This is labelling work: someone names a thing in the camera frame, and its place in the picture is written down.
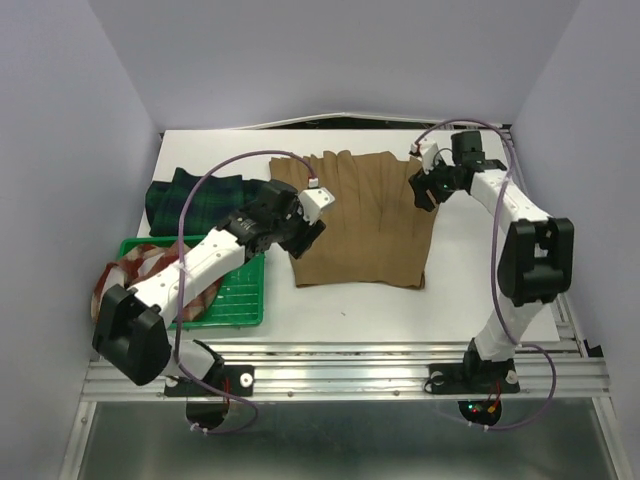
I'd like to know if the green plaid skirt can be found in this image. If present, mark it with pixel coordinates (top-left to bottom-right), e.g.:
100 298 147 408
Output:
145 168 264 237

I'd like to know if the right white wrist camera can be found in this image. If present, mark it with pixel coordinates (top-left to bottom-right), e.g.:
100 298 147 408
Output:
409 140 440 173

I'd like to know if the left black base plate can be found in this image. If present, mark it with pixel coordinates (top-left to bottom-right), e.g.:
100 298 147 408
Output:
164 364 255 398

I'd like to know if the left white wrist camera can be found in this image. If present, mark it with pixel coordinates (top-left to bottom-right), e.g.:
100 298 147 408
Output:
298 187 335 225

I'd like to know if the tan pleated skirt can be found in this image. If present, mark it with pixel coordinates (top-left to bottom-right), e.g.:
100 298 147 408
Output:
291 150 437 290

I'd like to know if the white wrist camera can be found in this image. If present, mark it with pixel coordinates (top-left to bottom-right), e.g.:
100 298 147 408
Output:
298 187 335 225
409 140 440 173

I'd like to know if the red plaid skirt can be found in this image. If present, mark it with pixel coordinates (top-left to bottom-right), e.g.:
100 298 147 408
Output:
90 242 222 323

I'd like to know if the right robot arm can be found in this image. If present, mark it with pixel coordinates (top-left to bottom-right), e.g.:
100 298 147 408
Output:
409 130 575 395

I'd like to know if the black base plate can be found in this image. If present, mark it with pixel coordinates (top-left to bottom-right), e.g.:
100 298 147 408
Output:
428 360 520 395
164 364 255 398

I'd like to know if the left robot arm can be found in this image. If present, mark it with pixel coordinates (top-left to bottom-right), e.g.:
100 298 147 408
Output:
92 178 335 394

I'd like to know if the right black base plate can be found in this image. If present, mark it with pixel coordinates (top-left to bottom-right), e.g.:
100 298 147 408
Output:
428 360 520 395

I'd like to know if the green plastic tray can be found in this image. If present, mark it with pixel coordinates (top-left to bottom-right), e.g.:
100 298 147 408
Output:
117 235 266 332

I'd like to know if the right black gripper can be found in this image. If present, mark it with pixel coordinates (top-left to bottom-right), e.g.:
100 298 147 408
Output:
407 151 462 211

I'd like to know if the aluminium frame rail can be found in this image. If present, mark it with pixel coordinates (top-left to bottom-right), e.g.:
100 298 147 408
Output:
57 122 626 480

